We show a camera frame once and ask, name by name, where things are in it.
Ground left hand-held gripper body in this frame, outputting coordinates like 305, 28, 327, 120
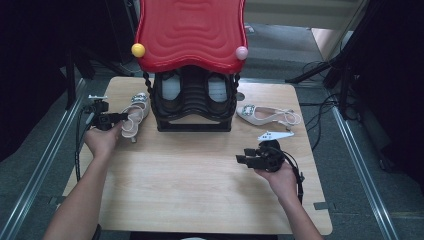
87, 94, 116, 132

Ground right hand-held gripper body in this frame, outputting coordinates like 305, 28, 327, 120
256, 130, 295, 173

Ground white slingback heel shoe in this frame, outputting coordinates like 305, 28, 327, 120
235, 104, 302, 132
120, 92, 150, 144

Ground black leather shoe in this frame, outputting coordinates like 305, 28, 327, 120
205, 71, 231, 114
159, 71, 184, 114

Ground red and black shoe rack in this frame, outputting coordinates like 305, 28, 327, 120
130, 0, 250, 133

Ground person's left hand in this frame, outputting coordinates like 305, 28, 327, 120
83, 121, 124, 160

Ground person's right hand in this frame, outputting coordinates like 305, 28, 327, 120
254, 164, 299, 201

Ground black metal stand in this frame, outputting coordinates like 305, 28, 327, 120
284, 0, 368, 121
64, 46, 134, 111

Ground yellow ball knob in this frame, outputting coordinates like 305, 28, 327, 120
130, 42, 146, 59

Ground black curtain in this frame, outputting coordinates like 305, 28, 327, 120
0, 0, 139, 163
346, 0, 424, 188

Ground pink ball knob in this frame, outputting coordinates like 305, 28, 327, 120
235, 45, 250, 61

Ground person's dark clothing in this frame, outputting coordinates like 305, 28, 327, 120
93, 223, 278, 240

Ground right hand-held gripper cable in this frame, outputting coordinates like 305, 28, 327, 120
283, 151, 305, 205

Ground hand-held gripper cable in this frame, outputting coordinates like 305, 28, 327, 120
74, 103, 98, 183
283, 151, 305, 205

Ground left hand-held gripper cable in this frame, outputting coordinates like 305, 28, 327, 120
74, 103, 98, 183

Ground black floor cables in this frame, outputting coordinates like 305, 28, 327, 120
301, 59, 343, 151

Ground metal floor rail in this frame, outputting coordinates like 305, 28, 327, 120
331, 106, 401, 240
0, 78, 87, 240

